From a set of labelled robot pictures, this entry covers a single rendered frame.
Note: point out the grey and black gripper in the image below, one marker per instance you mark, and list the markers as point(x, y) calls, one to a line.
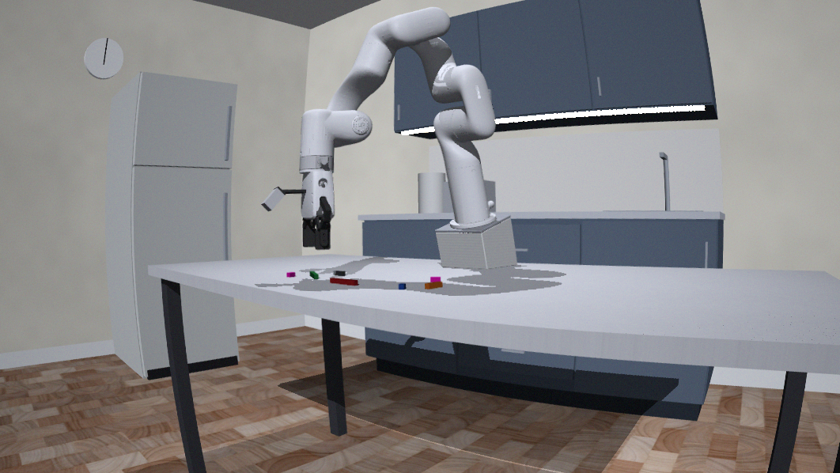
point(318, 198)

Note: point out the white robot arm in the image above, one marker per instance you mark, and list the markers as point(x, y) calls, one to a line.
point(455, 128)

